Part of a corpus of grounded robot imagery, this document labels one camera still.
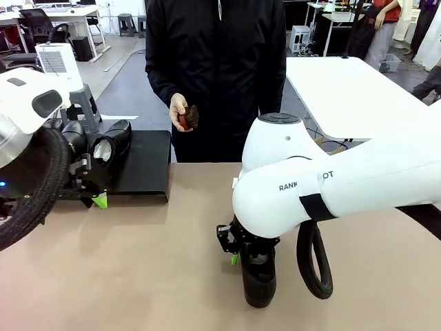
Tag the grey plastic step stool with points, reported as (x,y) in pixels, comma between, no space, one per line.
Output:
(86,103)

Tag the black mesh office chair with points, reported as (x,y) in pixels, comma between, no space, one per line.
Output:
(41,24)

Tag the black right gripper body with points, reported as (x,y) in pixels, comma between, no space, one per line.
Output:
(248,241)

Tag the white computer case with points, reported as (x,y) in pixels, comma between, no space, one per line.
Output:
(301,38)

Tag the white office desk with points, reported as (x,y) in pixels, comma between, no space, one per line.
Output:
(69,13)

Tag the white table with black panel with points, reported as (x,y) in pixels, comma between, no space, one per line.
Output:
(337,17)

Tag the person's right forearm black sleeve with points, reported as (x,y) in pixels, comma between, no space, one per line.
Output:
(160,82)

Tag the grey plastic bin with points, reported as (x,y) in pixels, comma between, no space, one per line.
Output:
(391,63)

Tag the black leather dress shoe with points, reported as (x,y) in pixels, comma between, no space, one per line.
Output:
(258,286)
(74,134)
(119,138)

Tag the person in dark clothes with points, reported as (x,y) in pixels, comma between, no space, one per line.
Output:
(422,27)

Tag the person's left forearm black sleeve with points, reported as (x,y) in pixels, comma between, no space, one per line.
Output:
(272,93)

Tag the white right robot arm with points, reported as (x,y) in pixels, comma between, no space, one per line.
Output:
(361,179)

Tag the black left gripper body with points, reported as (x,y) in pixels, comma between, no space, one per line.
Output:
(27,169)

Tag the black armrest office chair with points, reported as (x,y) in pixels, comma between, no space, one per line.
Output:
(20,58)

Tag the white folding table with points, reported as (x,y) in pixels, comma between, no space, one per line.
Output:
(344,89)

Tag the black box under desk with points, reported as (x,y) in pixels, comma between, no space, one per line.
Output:
(82,48)

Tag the person in black jacket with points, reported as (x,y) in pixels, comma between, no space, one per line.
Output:
(213,69)

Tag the white air purifier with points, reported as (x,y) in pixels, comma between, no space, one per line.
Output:
(60,62)

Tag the small grey plastic stool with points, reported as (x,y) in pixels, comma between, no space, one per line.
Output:
(141,24)
(126,20)

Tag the black hanging apron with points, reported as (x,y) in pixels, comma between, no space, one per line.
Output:
(365,34)

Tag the person's right hand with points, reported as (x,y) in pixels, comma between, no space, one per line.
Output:
(176,108)

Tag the brown wooden shoe brush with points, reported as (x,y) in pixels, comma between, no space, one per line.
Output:
(191,119)

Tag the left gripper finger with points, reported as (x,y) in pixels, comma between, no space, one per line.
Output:
(98,179)
(70,193)

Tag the person's dark trouser leg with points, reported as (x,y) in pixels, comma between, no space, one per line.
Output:
(427,86)

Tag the person in red shirt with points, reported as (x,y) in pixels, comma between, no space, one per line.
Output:
(386,34)

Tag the wide black metal stand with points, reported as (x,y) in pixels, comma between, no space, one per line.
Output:
(148,165)

